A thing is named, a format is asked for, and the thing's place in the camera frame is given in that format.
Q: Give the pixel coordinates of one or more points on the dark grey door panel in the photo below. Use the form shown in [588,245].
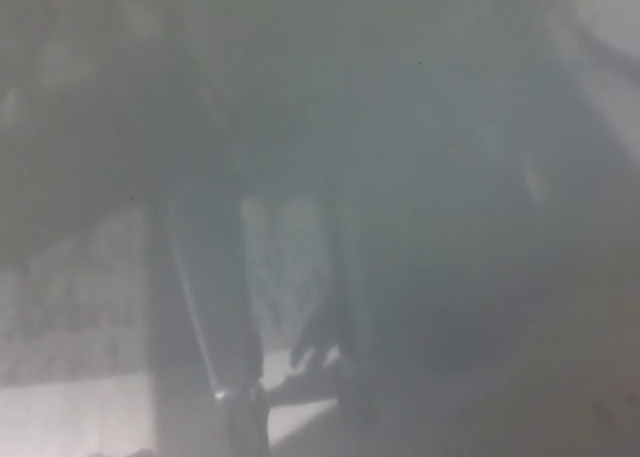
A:
[400,127]

